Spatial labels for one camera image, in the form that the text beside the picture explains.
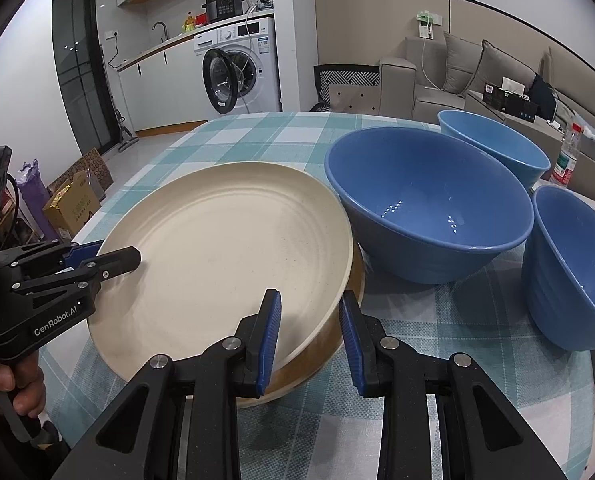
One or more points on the white green wall device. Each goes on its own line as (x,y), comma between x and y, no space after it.
(427,25)

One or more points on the blue ribbed bowl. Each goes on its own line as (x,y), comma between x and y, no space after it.
(577,280)
(427,200)
(497,145)

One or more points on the grey stick vacuum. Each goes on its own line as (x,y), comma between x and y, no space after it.
(125,135)

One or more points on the red container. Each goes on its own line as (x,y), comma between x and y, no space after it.
(201,20)

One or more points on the black white patterned cushion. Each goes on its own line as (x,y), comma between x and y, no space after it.
(347,85)

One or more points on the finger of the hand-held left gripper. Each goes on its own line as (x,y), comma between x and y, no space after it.
(77,254)
(117,260)

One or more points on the dark glass door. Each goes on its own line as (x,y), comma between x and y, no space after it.
(82,70)

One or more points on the white washing machine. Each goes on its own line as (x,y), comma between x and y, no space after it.
(262,70)

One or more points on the clear plastic bottle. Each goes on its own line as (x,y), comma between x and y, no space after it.
(565,160)

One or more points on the cream round plate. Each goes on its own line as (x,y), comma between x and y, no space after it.
(337,320)
(217,250)

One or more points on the black box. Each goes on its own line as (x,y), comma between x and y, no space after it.
(507,102)

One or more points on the grey sofa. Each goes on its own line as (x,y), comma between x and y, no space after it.
(397,85)

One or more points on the small grey pillow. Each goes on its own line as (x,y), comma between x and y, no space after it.
(460,60)

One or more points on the dark navy cushion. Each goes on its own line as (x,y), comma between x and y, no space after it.
(545,97)

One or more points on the brown cardboard box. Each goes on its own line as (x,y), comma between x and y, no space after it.
(74,207)

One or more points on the curved kitchen faucet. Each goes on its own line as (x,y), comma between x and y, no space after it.
(161,30)

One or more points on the black pressure cooker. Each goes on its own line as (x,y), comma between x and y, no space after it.
(225,6)

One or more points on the small white box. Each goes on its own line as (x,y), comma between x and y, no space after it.
(511,85)

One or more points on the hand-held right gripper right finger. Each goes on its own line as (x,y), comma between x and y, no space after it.
(351,340)

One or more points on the purple bag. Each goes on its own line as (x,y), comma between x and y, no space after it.
(32,190)

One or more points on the person's left hand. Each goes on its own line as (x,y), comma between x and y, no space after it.
(27,385)

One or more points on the brown patterned mats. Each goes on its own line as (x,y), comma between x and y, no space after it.
(94,165)

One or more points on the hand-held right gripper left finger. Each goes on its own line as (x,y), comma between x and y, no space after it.
(270,340)

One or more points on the white lower kitchen cabinets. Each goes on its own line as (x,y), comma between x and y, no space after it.
(167,90)

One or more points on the yellow bottle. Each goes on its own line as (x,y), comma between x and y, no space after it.
(190,24)

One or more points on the large grey pillow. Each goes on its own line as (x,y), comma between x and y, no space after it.
(502,70)

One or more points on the teal white checked tablecloth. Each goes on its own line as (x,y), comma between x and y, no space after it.
(227,135)

